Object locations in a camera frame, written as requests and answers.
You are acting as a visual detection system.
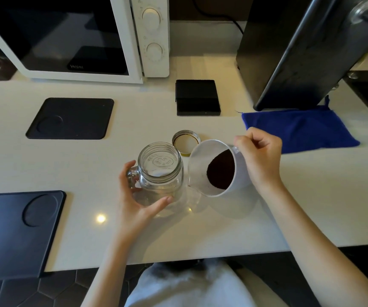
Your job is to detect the person's left hand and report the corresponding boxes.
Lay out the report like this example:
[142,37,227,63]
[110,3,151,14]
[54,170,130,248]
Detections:
[117,160,174,240]

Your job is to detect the person's right hand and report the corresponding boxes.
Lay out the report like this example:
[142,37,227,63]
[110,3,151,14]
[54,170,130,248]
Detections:
[233,127,284,192]

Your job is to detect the clear glass jar with handle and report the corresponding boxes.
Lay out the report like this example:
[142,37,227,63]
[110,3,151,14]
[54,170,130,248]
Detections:
[126,142,184,208]

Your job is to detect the dark brown coffee grounds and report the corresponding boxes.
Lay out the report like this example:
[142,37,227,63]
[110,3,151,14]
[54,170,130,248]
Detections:
[206,149,236,190]

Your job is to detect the translucent plastic measuring cup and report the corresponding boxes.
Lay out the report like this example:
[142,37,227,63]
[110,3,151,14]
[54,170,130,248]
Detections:
[187,139,252,198]

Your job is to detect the gold metal jar lid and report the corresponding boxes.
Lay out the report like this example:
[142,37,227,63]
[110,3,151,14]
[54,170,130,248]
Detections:
[171,130,201,157]

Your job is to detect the person's right forearm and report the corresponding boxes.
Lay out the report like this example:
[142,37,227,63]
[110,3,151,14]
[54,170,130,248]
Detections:
[260,183,368,307]

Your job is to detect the person's left forearm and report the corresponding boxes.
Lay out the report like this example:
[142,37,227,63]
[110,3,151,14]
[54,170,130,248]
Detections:
[81,233,146,307]

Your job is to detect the person's white clothing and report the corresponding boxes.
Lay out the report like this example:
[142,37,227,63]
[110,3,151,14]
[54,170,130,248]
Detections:
[125,258,288,307]

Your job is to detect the small black scale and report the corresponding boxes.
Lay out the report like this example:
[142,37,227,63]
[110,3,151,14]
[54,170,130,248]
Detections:
[175,79,221,116]

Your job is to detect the blue cloth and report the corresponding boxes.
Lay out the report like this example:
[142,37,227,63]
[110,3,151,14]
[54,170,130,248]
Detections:
[241,96,361,154]

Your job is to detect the small black square mat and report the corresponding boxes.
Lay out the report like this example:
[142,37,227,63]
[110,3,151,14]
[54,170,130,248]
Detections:
[25,97,115,140]

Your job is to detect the black glossy appliance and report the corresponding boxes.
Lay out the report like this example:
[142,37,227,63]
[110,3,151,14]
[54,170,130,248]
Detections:
[236,0,368,112]

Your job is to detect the large black tamping mat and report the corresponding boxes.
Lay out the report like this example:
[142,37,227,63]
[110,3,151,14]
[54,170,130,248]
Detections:
[0,190,67,282]

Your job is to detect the white microwave knob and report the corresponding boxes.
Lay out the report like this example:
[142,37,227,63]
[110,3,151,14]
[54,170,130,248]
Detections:
[141,8,161,32]
[146,42,164,61]

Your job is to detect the white microwave oven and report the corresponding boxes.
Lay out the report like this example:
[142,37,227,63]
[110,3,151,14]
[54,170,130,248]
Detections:
[0,0,170,84]

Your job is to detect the black power cable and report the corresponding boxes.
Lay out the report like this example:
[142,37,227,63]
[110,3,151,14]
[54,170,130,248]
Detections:
[192,0,244,35]

